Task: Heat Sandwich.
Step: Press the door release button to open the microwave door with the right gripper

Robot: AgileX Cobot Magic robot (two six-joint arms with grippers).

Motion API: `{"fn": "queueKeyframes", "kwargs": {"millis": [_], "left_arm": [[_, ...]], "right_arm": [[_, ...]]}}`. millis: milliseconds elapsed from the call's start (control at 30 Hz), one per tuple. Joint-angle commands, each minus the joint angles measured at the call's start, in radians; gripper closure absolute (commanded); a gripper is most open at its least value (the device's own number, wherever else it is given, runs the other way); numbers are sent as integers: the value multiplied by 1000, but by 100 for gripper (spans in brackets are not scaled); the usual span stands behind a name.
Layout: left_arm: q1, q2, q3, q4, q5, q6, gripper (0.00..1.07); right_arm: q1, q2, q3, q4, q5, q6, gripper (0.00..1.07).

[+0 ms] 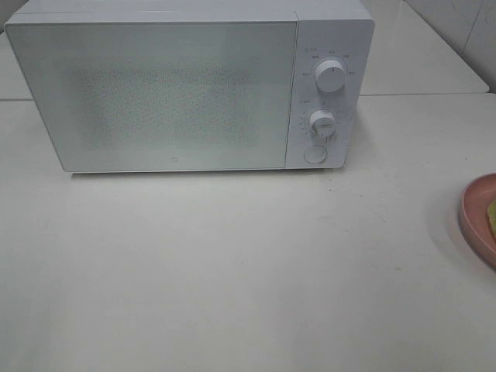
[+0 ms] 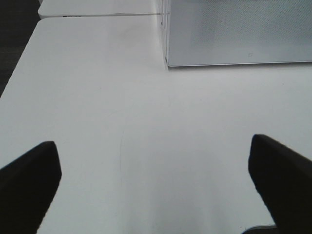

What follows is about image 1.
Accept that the pink round plate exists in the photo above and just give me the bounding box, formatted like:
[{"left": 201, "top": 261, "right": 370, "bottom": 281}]
[{"left": 458, "top": 173, "right": 495, "bottom": 268}]

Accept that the upper white round knob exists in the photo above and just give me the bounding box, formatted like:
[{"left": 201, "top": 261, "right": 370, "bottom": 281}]
[{"left": 313, "top": 57, "right": 347, "bottom": 93}]

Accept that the round white door button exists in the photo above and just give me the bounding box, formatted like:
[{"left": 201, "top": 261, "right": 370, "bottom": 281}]
[{"left": 304, "top": 146, "right": 328, "bottom": 164}]

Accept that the white microwave oven body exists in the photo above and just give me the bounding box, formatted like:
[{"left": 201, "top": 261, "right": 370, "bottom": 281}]
[{"left": 5, "top": 10, "right": 374, "bottom": 173}]

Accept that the white round knob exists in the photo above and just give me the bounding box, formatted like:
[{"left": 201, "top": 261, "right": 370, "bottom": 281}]
[
  {"left": 313, "top": 57, "right": 347, "bottom": 93},
  {"left": 307, "top": 110, "right": 336, "bottom": 139}
]

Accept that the white bread sandwich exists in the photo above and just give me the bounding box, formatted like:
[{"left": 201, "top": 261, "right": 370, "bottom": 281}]
[{"left": 487, "top": 200, "right": 496, "bottom": 238}]

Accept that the white microwave door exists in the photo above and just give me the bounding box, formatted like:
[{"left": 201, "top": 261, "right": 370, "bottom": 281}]
[{"left": 7, "top": 22, "right": 296, "bottom": 173}]

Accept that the lower white round knob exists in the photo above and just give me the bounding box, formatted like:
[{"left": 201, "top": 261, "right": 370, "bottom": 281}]
[{"left": 307, "top": 110, "right": 336, "bottom": 139}]

